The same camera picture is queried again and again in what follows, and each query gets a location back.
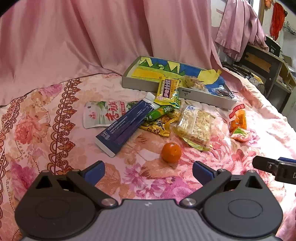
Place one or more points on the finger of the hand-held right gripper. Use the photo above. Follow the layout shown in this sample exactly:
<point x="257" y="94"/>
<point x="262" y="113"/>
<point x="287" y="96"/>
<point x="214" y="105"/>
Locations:
<point x="288" y="159"/>
<point x="263" y="164"/>

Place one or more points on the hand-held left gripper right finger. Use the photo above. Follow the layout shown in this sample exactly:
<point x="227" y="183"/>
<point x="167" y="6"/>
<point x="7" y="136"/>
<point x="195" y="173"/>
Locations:
<point x="203" y="172"/>

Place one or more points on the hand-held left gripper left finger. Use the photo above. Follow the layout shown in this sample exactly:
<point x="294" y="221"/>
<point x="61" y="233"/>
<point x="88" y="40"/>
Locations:
<point x="94" y="172"/>

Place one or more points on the orange tangerine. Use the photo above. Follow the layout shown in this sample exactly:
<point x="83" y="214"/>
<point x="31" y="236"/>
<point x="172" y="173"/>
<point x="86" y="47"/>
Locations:
<point x="171" y="152"/>

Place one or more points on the clear puffed rice cracker packet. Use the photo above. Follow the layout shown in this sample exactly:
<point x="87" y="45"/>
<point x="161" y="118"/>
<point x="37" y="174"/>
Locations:
<point x="196" y="125"/>

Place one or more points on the orange jelly snack packet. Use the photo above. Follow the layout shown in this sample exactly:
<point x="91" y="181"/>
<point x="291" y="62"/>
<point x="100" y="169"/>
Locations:
<point x="239" y="118"/>

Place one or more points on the dark blue carton box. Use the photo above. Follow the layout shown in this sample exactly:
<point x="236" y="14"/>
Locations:
<point x="124" y="127"/>

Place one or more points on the white pickled vegetable pouch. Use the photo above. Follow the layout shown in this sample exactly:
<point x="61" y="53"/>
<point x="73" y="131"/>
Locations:
<point x="101" y="115"/>

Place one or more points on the green sausage stick packet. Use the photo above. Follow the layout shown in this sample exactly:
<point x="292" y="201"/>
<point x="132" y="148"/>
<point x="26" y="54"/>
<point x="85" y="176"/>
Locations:
<point x="159" y="112"/>

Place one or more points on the grey tray with colourful picture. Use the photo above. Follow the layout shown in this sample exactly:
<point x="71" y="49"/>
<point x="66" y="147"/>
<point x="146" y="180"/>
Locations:
<point x="148" y="71"/>

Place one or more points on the floral pink blanket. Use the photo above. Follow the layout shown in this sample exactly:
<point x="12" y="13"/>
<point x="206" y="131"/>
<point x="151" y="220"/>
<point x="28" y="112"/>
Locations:
<point x="46" y="139"/>

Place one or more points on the gold snack packet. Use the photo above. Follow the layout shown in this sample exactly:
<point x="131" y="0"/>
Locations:
<point x="161" y="127"/>

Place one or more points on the dark candy packet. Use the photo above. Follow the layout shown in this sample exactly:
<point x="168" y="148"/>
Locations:
<point x="223" y="92"/>

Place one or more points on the yellow snack packet purple label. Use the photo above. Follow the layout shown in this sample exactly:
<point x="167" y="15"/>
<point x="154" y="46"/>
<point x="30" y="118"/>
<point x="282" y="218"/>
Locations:
<point x="167" y="90"/>

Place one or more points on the clear peanut bar packet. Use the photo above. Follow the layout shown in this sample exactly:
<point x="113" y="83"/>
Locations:
<point x="194" y="82"/>

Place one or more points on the wooden desk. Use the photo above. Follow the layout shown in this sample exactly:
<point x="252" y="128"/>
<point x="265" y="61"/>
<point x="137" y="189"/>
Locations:
<point x="272" y="67"/>

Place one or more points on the black box on desk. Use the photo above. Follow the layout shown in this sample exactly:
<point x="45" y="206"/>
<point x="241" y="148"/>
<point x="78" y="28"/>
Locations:
<point x="272" y="46"/>

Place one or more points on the pink curtain cloth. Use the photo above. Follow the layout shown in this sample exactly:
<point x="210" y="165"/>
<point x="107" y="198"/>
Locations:
<point x="92" y="41"/>

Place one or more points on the red hanging garment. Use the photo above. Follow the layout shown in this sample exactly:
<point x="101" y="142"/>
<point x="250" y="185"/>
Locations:
<point x="277" y="18"/>

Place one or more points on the pink hanging cloth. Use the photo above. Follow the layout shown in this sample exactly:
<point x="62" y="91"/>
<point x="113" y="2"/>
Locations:
<point x="238" y="25"/>

